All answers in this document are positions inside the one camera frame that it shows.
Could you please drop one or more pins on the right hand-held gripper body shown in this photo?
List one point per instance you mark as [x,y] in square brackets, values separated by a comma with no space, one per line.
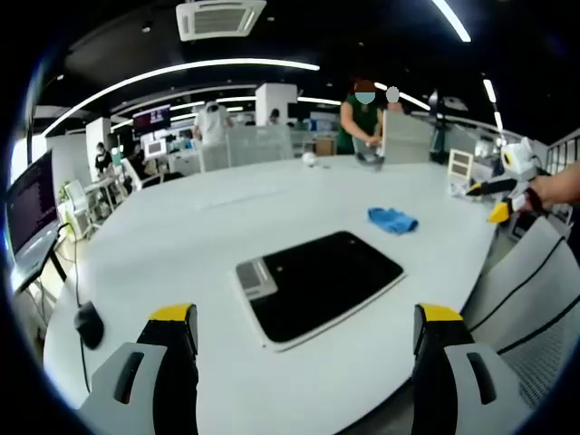
[521,163]

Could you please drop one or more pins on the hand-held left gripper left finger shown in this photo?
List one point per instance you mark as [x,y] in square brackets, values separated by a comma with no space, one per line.
[113,371]

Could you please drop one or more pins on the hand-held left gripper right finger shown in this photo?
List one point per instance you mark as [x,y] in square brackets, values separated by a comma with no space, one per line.
[457,389]

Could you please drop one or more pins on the blue cleaning cloth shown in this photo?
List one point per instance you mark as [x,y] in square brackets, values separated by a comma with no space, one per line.
[393,220]

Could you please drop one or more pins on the person's right hand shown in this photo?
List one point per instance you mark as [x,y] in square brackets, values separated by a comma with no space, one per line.
[540,197]

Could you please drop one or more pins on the white framed panel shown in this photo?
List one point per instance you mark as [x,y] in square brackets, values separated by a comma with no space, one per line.
[460,164]

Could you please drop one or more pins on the black computer mouse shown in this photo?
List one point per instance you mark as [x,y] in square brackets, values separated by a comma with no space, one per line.
[89,324]

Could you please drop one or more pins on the black tripod stand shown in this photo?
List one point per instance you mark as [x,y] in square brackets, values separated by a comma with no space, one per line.
[441,127]

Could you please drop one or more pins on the white mesh office chair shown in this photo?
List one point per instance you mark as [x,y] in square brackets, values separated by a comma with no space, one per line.
[525,294]

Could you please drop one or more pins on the grey upright box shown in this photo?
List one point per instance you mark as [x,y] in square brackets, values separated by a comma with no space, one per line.
[405,138]

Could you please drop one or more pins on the black monitor stand desk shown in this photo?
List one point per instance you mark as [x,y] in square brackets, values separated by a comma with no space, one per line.
[47,267]

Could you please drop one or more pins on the dark device on table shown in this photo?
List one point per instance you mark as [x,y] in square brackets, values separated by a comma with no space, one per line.
[369,159]

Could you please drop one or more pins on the straight ceiling light strip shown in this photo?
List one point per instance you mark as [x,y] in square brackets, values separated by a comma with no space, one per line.
[453,20]

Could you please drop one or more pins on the dark computer monitor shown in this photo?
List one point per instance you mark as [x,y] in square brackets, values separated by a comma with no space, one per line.
[31,208]

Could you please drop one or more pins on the small white ball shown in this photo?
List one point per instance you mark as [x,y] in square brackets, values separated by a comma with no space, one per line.
[309,158]

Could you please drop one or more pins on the small white framed screen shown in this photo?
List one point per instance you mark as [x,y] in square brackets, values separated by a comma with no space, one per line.
[156,147]

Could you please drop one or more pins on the white mesh partition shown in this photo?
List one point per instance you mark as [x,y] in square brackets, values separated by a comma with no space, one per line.
[258,145]

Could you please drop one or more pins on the long curved ceiling light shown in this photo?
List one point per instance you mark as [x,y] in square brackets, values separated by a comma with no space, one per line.
[190,68]

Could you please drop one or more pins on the white ceiling air conditioner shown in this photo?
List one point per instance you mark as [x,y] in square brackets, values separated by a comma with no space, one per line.
[220,19]

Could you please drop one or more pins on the wall display screen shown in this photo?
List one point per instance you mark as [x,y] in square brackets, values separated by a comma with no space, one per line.
[151,118]

